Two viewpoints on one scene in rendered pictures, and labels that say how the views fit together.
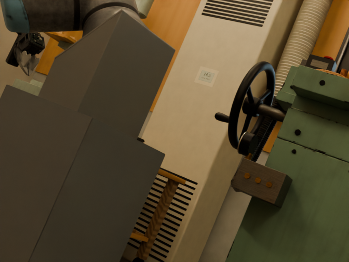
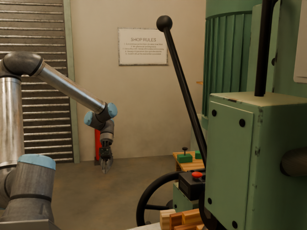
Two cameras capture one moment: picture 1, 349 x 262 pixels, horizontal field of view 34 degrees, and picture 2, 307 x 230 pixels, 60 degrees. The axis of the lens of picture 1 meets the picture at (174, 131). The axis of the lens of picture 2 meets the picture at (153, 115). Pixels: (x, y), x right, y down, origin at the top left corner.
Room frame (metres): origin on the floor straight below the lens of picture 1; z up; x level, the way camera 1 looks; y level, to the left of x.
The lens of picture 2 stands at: (1.09, -0.74, 1.34)
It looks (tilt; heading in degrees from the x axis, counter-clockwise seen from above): 12 degrees down; 44
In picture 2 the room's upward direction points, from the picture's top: straight up
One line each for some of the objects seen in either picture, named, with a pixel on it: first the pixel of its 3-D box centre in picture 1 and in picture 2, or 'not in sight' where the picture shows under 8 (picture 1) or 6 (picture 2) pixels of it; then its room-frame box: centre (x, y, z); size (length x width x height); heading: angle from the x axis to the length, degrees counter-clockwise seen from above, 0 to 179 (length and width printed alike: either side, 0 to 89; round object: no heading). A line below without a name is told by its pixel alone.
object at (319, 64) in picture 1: (318, 69); (201, 180); (1.71, -0.33, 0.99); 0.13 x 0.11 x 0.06; 153
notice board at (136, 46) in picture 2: not in sight; (143, 46); (3.49, 1.78, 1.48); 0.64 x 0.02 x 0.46; 145
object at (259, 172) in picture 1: (261, 182); not in sight; (1.43, -0.26, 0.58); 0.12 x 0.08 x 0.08; 63
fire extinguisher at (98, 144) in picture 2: not in sight; (100, 140); (2.96, 2.04, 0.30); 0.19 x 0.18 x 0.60; 55
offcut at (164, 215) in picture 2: not in sight; (168, 220); (1.57, -0.33, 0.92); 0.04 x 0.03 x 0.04; 143
